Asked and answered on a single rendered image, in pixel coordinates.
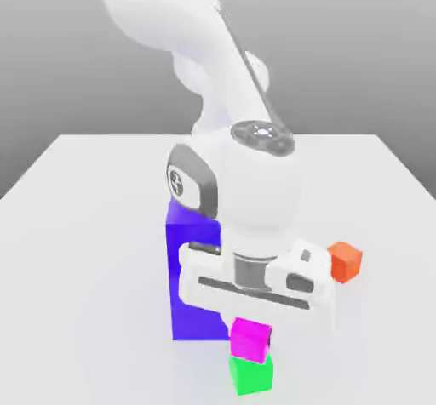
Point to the small magenta cube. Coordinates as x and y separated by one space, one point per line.
248 340

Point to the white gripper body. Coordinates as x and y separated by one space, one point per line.
207 292

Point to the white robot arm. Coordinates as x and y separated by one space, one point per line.
211 54

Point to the small orange cube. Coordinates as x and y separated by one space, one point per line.
345 262

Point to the small green cube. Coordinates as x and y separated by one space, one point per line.
252 376

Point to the large blue box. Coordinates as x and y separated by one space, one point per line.
194 320

